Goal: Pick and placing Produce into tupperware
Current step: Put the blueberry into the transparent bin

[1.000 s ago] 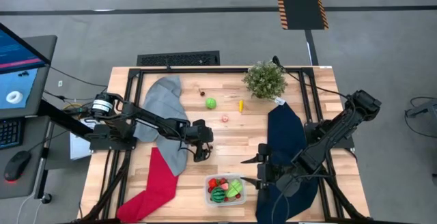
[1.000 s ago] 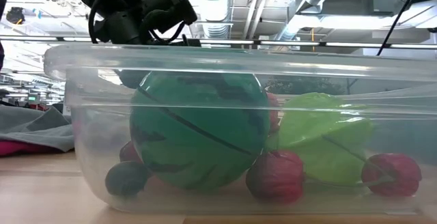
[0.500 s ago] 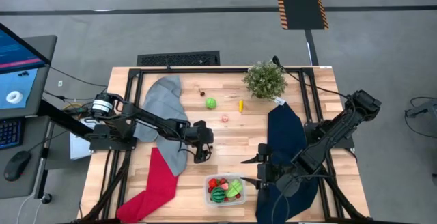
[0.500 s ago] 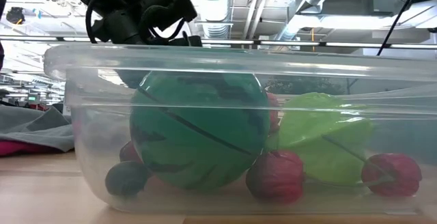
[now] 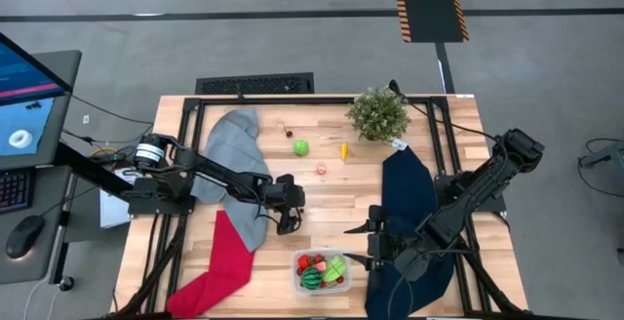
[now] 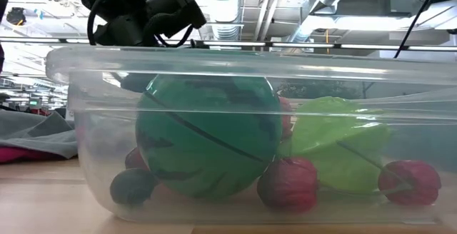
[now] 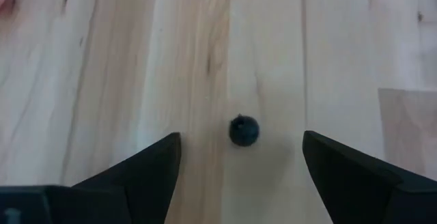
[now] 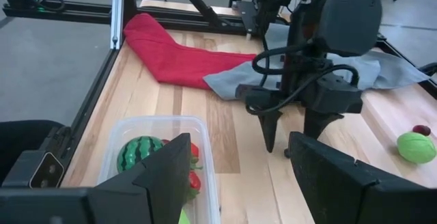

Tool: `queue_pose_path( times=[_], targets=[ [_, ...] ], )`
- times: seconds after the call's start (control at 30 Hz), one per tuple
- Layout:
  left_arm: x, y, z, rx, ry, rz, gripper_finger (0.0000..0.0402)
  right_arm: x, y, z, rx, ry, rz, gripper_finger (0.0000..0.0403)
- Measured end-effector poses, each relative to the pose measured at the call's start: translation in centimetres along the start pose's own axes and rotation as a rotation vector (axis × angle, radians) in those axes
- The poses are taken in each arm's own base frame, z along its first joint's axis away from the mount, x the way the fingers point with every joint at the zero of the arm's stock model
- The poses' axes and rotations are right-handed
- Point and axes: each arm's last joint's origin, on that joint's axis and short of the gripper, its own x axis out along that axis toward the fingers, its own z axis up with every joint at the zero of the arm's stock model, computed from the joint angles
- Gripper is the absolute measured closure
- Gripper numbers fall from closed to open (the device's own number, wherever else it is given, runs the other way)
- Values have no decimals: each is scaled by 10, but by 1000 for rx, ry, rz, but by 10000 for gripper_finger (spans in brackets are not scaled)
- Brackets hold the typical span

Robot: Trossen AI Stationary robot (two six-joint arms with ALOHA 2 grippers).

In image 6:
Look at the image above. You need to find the black ceiling device yellow cable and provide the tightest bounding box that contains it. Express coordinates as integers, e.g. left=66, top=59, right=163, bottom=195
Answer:
left=6, top=7, right=26, bottom=26

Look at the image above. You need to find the black left camera cable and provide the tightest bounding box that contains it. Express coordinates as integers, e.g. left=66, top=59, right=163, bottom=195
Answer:
left=86, top=0, right=128, bottom=46

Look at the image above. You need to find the silver ribbed ventilation duct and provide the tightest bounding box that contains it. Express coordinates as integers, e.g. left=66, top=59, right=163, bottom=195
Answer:
left=204, top=0, right=244, bottom=46

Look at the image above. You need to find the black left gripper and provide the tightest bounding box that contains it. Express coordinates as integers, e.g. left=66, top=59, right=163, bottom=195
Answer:
left=93, top=11, right=160, bottom=93

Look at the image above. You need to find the long horizontal light bar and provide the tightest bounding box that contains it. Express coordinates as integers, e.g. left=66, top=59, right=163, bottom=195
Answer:
left=0, top=36, right=457, bottom=52

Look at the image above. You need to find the black hanging arm cable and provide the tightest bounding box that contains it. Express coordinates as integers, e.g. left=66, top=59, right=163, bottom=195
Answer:
left=392, top=0, right=444, bottom=59

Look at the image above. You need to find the dark toy blueberry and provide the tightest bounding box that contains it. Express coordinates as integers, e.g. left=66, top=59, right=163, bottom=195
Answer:
left=109, top=168, right=159, bottom=207

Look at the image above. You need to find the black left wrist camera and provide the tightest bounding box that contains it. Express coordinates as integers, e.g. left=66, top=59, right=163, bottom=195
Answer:
left=144, top=0, right=208, bottom=39

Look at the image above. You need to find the clear plastic tupperware container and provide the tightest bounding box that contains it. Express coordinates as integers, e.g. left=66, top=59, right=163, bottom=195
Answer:
left=45, top=45, right=457, bottom=225

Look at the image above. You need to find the lime green toy fruit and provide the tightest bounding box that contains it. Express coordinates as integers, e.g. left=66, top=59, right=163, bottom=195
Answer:
left=281, top=96, right=393, bottom=195

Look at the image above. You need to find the red cloth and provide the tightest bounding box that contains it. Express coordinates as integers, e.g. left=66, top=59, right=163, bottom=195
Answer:
left=0, top=145, right=71, bottom=163

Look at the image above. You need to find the grey cloth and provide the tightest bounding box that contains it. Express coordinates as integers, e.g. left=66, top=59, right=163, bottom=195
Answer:
left=0, top=109, right=79, bottom=159

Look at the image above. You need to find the small red toy strawberry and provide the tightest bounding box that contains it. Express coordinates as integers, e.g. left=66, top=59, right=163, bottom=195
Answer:
left=278, top=96, right=294, bottom=142

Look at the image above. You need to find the green striped toy watermelon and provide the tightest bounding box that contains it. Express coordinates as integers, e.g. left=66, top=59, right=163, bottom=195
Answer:
left=134, top=73, right=283, bottom=200

